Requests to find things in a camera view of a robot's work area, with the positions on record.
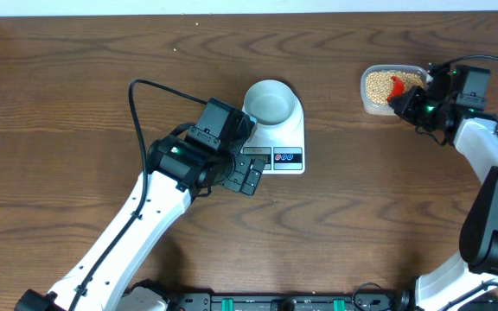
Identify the white plastic bowl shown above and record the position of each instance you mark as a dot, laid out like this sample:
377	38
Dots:
270	101

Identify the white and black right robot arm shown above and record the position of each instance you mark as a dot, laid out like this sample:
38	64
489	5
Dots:
454	103

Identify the black mounting rail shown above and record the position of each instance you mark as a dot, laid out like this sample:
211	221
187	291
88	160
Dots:
368	300

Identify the white digital kitchen scale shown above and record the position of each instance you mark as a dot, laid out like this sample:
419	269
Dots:
280	147

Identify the clear container of soybeans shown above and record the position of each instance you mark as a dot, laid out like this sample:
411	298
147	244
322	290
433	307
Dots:
377	85

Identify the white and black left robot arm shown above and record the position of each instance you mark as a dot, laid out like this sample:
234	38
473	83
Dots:
177	169

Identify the red plastic measuring scoop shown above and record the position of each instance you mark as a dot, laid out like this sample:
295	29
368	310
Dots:
398	88

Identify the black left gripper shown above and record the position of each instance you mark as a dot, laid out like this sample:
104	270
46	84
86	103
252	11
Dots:
236	181

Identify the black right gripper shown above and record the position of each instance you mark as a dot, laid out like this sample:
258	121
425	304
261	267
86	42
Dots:
405	109

